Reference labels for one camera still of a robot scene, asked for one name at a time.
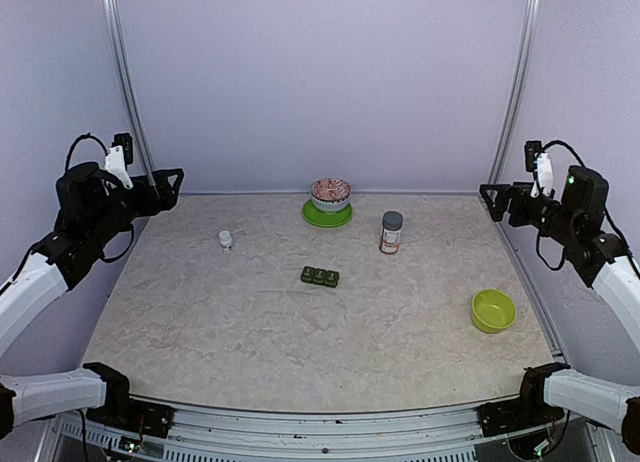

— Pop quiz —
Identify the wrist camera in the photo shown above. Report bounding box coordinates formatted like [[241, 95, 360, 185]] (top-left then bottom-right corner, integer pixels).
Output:
[[105, 133, 133, 189], [524, 140, 554, 198]]

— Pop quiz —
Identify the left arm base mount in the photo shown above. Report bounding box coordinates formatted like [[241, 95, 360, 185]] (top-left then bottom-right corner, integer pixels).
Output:
[[86, 395, 174, 439]]

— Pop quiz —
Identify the right aluminium frame post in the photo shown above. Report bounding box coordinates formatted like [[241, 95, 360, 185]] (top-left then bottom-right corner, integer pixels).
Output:
[[488, 0, 542, 184]]

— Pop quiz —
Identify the small white pill bottle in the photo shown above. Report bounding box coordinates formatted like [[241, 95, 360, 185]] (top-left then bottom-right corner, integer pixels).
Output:
[[219, 230, 235, 254]]

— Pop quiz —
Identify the lime green bowl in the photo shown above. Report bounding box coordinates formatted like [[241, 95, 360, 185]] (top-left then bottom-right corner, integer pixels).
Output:
[[471, 289, 517, 334]]

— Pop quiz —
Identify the red patterned white bowl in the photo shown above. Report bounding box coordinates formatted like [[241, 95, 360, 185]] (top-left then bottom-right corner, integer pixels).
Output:
[[310, 178, 351, 213]]

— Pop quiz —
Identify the front aluminium rail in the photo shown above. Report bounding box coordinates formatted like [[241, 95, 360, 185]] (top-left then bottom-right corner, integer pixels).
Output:
[[36, 404, 620, 461]]

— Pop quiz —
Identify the left aluminium frame post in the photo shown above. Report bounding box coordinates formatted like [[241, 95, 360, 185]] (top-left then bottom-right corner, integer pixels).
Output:
[[102, 0, 155, 180]]

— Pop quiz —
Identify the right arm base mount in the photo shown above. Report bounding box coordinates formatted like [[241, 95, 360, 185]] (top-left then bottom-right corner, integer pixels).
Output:
[[477, 398, 565, 437]]

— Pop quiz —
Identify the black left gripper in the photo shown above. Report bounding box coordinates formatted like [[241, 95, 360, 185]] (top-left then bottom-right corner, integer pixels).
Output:
[[87, 168, 183, 247]]

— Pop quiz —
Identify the green pill organizer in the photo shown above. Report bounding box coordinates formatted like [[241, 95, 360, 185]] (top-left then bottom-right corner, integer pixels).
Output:
[[300, 266, 340, 288]]

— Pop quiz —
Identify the amber bottle grey cap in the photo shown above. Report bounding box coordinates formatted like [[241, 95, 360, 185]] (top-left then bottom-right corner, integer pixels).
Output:
[[379, 211, 404, 254]]

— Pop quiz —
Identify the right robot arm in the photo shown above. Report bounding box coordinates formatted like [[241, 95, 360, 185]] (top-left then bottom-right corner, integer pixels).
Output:
[[479, 140, 639, 454]]

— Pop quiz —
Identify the green plate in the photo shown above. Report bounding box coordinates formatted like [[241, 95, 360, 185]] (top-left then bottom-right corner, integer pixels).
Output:
[[302, 200, 353, 228]]

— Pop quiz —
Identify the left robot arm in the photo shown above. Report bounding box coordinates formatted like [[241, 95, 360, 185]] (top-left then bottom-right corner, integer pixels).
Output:
[[1, 133, 184, 436]]

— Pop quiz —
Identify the aluminium frame post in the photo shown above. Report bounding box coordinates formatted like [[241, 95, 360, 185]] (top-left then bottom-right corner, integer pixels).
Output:
[[488, 0, 542, 184], [102, 0, 155, 180]]

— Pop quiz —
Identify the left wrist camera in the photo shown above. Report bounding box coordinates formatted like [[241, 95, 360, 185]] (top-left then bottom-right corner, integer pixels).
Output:
[[105, 133, 133, 189]]

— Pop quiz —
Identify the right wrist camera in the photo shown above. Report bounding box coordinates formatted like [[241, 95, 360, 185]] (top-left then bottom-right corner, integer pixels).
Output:
[[524, 140, 554, 198]]

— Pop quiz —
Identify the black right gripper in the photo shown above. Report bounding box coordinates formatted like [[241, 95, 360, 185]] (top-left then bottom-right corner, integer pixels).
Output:
[[480, 181, 581, 244]]

